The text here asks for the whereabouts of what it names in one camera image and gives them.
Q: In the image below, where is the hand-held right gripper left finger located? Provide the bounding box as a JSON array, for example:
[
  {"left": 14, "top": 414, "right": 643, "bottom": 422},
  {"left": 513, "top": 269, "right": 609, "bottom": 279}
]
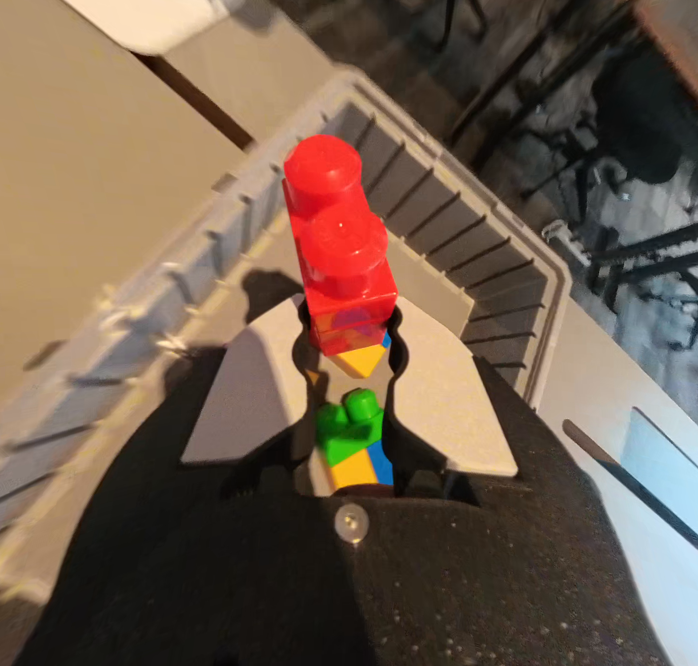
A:
[{"left": 180, "top": 294, "right": 312, "bottom": 465}]

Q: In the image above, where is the red two-stud mega block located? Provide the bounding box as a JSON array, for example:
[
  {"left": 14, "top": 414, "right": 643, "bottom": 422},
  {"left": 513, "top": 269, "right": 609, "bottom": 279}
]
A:
[{"left": 282, "top": 134, "right": 399, "bottom": 357}]

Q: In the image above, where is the white rounded board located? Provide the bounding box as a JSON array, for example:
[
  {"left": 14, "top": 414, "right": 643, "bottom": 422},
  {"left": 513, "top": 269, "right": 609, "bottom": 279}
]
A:
[{"left": 24, "top": 0, "right": 246, "bottom": 56}]

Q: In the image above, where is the grey plastic bin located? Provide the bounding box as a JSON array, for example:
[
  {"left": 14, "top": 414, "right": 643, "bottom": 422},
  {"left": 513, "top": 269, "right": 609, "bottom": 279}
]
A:
[{"left": 0, "top": 69, "right": 573, "bottom": 596}]

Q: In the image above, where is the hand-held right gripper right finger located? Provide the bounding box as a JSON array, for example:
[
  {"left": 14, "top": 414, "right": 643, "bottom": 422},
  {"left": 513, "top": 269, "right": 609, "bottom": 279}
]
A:
[{"left": 386, "top": 295, "right": 519, "bottom": 477}]

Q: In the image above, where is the blue single-stud mega block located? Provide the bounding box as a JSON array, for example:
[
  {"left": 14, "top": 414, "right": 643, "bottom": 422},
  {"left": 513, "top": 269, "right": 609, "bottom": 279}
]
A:
[{"left": 366, "top": 441, "right": 394, "bottom": 486}]

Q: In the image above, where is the yellow single-stud mega block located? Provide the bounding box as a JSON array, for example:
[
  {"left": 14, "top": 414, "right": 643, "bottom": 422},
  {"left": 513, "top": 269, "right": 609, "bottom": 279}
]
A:
[
  {"left": 327, "top": 344, "right": 387, "bottom": 379},
  {"left": 327, "top": 450, "right": 378, "bottom": 489}
]

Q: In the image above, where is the black office chair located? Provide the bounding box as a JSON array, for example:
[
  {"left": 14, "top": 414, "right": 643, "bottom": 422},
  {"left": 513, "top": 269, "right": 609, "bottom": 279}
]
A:
[{"left": 518, "top": 50, "right": 698, "bottom": 350}]

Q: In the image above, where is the green two-stud mega block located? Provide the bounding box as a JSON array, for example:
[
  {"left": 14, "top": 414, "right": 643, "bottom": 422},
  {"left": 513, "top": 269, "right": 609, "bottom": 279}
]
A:
[{"left": 315, "top": 389, "right": 384, "bottom": 468}]

